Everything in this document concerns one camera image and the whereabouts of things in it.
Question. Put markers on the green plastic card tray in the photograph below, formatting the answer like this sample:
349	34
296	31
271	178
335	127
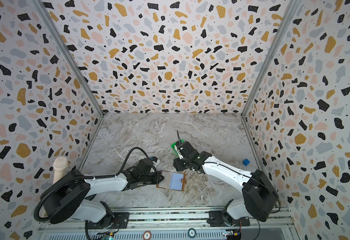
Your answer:
173	146

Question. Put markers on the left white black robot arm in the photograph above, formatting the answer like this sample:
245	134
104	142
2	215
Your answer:
72	197

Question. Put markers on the brown leather card holder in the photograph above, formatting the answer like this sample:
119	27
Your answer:
172	181

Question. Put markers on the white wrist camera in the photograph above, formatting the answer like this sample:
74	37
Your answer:
155	161
179	154

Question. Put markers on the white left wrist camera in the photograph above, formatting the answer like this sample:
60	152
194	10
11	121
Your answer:
155	161

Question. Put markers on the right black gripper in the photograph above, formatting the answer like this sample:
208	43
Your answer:
179	162

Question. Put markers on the small blue cube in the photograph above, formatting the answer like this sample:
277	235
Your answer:
246	162

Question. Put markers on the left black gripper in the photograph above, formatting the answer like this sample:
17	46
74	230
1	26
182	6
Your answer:
158	179

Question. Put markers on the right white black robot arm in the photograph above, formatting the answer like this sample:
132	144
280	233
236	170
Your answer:
259	195

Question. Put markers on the beige foam microphone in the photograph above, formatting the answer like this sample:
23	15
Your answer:
59	166

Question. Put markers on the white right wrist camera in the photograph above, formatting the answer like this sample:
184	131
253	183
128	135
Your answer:
179	154

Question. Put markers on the aluminium mounting rail frame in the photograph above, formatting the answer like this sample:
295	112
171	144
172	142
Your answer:
191	223

